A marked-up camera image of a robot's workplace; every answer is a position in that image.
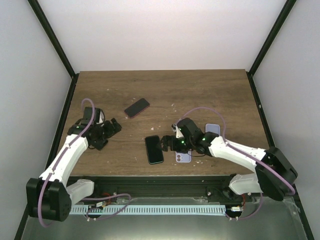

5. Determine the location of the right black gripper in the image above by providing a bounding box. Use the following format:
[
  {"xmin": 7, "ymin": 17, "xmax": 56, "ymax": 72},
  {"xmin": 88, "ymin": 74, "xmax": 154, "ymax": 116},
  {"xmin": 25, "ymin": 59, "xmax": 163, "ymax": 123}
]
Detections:
[{"xmin": 157, "ymin": 135, "xmax": 194, "ymax": 154}]

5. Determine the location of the lilac phone case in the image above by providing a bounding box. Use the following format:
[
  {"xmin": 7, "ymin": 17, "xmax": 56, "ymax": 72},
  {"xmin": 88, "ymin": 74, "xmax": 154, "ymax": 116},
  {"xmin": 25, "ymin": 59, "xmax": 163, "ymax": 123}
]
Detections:
[{"xmin": 175, "ymin": 151, "xmax": 192, "ymax": 163}]

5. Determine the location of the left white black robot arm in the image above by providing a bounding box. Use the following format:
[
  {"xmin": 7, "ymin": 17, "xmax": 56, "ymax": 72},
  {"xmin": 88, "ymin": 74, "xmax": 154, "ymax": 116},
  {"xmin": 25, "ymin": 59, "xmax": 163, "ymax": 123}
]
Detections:
[{"xmin": 26, "ymin": 106, "xmax": 122, "ymax": 222}]

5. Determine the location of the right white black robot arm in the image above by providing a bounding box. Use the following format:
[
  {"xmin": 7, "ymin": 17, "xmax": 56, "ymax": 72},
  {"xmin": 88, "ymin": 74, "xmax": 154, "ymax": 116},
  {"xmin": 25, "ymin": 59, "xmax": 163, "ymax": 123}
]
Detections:
[{"xmin": 156, "ymin": 117, "xmax": 298, "ymax": 202}]

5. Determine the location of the black phone with red edge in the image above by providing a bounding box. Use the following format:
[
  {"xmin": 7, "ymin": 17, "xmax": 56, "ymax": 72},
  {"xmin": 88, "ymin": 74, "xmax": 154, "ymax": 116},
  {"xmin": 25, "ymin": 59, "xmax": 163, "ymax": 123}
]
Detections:
[{"xmin": 124, "ymin": 98, "xmax": 150, "ymax": 118}]

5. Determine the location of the grey metal sheet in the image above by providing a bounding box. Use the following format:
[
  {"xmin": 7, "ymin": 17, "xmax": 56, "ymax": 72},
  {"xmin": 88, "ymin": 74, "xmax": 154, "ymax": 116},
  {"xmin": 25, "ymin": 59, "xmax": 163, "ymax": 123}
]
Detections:
[{"xmin": 22, "ymin": 198, "xmax": 308, "ymax": 240}]

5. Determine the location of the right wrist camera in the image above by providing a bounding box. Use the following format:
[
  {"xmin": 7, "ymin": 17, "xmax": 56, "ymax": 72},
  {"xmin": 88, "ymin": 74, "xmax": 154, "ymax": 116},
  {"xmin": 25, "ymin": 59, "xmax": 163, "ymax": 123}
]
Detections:
[{"xmin": 171, "ymin": 123, "xmax": 184, "ymax": 139}]

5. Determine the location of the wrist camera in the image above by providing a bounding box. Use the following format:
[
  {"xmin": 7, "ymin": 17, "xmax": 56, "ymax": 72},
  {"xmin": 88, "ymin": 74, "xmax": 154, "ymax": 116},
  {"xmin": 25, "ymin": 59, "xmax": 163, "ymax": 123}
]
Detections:
[
  {"xmin": 171, "ymin": 123, "xmax": 184, "ymax": 139},
  {"xmin": 94, "ymin": 108, "xmax": 106, "ymax": 125}
]

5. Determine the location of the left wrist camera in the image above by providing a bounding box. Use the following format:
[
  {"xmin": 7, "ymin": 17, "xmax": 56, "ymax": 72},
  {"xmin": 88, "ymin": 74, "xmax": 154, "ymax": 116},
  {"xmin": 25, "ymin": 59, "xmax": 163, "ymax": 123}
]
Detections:
[{"xmin": 94, "ymin": 108, "xmax": 106, "ymax": 125}]

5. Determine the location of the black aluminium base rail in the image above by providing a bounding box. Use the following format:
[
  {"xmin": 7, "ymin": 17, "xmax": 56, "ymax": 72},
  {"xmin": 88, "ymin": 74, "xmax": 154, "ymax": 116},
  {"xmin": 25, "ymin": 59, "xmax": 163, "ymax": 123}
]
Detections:
[{"xmin": 67, "ymin": 175, "xmax": 243, "ymax": 204}]

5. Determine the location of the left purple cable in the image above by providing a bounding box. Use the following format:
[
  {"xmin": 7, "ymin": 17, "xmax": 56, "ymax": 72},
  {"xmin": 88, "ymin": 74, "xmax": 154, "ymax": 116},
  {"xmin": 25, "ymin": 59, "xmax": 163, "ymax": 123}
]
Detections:
[{"xmin": 37, "ymin": 98, "xmax": 132, "ymax": 228}]

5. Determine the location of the purple cable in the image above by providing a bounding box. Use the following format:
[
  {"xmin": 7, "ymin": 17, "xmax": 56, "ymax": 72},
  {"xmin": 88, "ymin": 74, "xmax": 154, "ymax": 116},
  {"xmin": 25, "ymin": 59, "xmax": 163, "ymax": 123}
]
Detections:
[
  {"xmin": 174, "ymin": 106, "xmax": 296, "ymax": 220},
  {"xmin": 37, "ymin": 98, "xmax": 132, "ymax": 228}
]

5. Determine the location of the light blue slotted cable duct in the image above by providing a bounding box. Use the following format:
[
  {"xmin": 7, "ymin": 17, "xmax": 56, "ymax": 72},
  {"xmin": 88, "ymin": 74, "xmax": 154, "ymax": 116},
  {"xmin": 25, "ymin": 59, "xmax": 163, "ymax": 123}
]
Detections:
[{"xmin": 70, "ymin": 205, "xmax": 226, "ymax": 216}]

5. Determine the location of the left black frame post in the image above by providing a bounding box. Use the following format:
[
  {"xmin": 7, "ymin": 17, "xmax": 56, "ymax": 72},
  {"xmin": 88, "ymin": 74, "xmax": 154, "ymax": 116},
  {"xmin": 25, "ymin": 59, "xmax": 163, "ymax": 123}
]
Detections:
[{"xmin": 26, "ymin": 0, "xmax": 76, "ymax": 80}]

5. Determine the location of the black frame post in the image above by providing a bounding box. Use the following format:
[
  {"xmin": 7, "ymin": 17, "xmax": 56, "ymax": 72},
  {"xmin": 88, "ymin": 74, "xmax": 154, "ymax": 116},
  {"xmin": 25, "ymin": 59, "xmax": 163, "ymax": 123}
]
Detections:
[
  {"xmin": 26, "ymin": 0, "xmax": 76, "ymax": 80},
  {"xmin": 246, "ymin": 0, "xmax": 298, "ymax": 78}
]

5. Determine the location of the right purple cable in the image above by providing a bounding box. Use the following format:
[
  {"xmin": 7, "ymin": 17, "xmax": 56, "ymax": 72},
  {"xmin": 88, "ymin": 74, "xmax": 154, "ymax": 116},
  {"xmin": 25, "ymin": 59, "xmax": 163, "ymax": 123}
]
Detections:
[{"xmin": 174, "ymin": 106, "xmax": 296, "ymax": 220}]

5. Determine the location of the right black frame post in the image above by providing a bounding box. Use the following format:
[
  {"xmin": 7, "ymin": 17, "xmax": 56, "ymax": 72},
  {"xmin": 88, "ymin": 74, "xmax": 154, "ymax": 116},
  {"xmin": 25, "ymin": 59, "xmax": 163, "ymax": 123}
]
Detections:
[{"xmin": 246, "ymin": 0, "xmax": 298, "ymax": 78}]

